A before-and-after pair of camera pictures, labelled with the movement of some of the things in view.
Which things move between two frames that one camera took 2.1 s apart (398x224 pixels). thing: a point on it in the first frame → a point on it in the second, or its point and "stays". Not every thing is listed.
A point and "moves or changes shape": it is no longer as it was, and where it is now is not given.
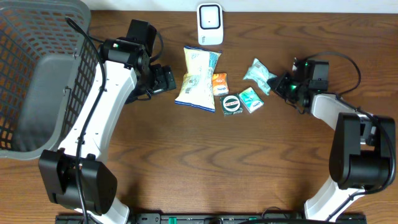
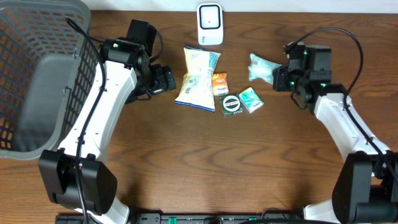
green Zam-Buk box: (231, 104) stays
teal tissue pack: (259, 73) moves or changes shape
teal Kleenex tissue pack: (250, 99) stays
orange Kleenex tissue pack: (220, 84) stays
